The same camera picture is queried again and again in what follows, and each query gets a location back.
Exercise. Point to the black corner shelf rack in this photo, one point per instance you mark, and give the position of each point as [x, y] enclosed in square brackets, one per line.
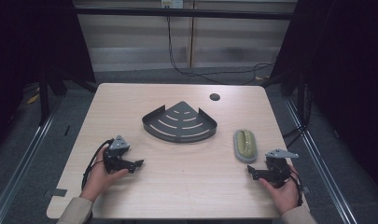
[179, 122]

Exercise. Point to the green and grey sponge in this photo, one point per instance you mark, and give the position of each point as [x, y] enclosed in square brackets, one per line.
[245, 146]

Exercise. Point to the black metal stand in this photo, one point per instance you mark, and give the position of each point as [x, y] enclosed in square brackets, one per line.
[44, 96]
[298, 93]

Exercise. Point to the grey tape piece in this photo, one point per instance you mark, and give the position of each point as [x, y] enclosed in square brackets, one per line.
[56, 193]

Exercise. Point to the person's left hand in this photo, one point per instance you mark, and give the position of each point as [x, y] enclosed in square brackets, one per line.
[98, 178]

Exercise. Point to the grey table grommet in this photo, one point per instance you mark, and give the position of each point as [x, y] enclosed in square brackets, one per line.
[214, 96]

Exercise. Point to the white wall socket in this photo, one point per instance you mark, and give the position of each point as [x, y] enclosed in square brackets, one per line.
[172, 3]

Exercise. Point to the person's right hand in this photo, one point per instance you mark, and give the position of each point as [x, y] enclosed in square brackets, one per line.
[282, 193]

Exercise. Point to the black horizontal bar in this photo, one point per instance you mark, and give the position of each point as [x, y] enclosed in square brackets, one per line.
[183, 13]

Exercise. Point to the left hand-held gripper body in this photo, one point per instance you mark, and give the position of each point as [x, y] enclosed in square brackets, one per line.
[114, 155]

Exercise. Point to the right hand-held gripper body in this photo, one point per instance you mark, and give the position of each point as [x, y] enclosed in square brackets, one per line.
[277, 169]

